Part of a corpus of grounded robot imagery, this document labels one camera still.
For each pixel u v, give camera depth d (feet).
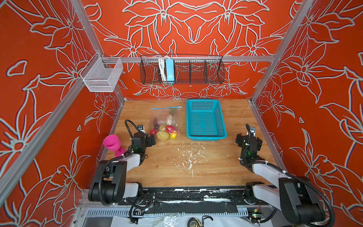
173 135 3.04
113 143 2.64
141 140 2.39
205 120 3.40
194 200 2.39
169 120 3.30
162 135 3.03
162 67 2.92
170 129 2.95
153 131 3.07
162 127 3.13
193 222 2.11
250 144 2.13
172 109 3.75
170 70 2.94
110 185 1.40
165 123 3.24
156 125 3.15
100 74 3.05
